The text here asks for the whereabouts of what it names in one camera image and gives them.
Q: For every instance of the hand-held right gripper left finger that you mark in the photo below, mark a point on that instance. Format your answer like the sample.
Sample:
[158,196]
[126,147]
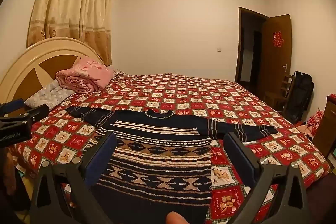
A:
[105,157]

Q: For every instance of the red checked printed bedspread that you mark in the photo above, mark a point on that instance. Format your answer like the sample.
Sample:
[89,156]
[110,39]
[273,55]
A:
[183,92]

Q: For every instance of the person's right hand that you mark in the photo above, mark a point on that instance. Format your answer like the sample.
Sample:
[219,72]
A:
[176,218]

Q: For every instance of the navy patterned knit sweater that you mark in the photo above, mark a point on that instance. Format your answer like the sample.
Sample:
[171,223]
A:
[157,150]

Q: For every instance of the brown wooden cabinet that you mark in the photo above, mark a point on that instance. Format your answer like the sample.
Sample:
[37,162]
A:
[325,124]

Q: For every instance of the grey floral pillow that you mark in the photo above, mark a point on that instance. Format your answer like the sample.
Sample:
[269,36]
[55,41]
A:
[47,95]

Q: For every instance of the cream wooden headboard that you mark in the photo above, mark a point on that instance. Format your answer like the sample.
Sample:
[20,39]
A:
[15,66]

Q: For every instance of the brown wooden door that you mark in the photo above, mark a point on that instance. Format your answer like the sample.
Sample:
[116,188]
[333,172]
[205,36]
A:
[275,69]

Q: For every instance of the black bag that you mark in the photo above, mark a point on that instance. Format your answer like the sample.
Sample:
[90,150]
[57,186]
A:
[302,92]

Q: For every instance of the red checked cloth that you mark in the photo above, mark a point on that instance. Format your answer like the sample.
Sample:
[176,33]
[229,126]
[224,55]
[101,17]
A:
[316,120]

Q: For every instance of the wooden chair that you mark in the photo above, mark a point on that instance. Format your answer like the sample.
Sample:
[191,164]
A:
[287,85]

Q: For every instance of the beige floral curtain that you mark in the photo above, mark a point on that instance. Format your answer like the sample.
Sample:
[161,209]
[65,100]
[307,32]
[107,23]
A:
[73,3]

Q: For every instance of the pink folded blanket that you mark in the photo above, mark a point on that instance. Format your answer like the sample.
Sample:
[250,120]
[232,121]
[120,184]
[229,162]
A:
[86,74]

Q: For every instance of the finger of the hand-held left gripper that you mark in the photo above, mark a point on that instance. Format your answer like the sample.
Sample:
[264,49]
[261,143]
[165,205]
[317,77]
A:
[14,106]
[36,112]

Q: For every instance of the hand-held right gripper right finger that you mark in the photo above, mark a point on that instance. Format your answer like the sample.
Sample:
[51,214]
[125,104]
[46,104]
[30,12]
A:
[242,157]

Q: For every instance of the red paper door decoration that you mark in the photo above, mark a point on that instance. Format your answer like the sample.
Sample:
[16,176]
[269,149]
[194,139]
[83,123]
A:
[278,39]

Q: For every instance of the dark wooden door frame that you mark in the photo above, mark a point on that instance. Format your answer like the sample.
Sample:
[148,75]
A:
[240,43]

